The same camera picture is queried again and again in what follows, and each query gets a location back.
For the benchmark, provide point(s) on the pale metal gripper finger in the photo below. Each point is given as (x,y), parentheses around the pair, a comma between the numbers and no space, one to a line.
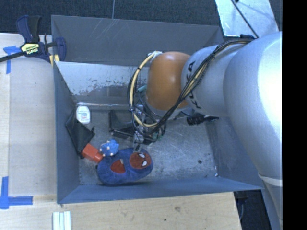
(141,145)
(135,143)

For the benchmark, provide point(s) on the blue spiky toy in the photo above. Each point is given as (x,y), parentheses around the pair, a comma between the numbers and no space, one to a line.
(109,148)

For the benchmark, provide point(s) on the blue plush slipper red face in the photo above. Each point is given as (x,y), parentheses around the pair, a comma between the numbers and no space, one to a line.
(124,168)

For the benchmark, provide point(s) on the grey metal bin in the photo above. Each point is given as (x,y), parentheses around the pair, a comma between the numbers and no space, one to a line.
(182,152)

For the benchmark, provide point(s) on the orange-red block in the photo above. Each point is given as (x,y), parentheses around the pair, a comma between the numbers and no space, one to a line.
(91,152)

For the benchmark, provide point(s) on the small white plastic container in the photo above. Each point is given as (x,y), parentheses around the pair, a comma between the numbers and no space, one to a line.
(83,115)

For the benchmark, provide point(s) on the black cloth pouch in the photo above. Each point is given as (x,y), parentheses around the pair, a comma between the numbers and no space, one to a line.
(80,133)

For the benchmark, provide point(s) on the pale wood flat board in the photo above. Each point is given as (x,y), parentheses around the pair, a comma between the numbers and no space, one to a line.
(32,128)

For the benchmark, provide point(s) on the black curved plastic frame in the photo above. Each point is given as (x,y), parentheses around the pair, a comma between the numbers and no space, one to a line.
(120,128)

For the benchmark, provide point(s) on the black cylinder on white bracket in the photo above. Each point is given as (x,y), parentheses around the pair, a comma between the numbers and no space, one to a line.
(197,119)

